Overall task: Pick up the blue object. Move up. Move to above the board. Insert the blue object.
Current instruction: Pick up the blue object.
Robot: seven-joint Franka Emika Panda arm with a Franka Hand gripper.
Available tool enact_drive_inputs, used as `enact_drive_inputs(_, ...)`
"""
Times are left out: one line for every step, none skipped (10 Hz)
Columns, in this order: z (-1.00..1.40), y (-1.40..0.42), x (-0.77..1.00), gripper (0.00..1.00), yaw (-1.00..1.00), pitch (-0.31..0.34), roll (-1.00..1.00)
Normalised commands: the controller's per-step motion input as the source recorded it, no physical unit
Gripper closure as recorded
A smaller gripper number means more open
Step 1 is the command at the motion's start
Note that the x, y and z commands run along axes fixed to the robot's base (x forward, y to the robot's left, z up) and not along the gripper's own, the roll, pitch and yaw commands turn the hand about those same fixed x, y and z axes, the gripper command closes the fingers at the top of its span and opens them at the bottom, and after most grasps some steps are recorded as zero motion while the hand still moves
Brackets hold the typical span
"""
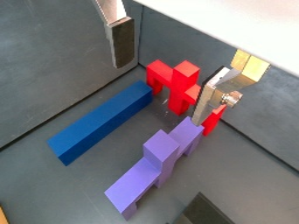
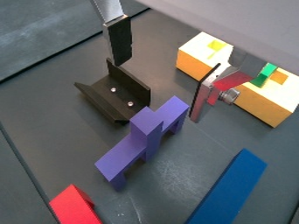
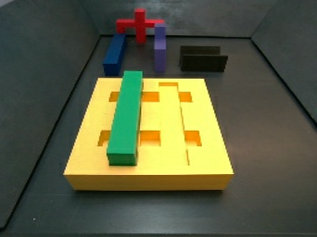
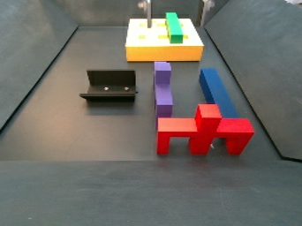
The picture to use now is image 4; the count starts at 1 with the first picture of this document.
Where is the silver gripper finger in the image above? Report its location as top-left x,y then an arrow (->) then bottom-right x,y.
137,0 -> 152,28
200,0 -> 215,26

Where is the blue rectangular block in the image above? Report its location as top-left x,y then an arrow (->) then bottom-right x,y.
199,68 -> 237,118

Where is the yellow slotted board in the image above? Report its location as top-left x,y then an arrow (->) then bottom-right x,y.
125,19 -> 204,62

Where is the green rectangular block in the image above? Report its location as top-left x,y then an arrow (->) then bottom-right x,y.
165,12 -> 183,44

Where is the purple stepped block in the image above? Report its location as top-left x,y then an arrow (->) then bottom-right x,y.
153,62 -> 173,117

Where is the red bridge-shaped block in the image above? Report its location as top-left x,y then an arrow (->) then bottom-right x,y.
156,104 -> 255,155

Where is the black angled bracket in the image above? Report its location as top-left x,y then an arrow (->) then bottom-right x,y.
78,69 -> 136,102

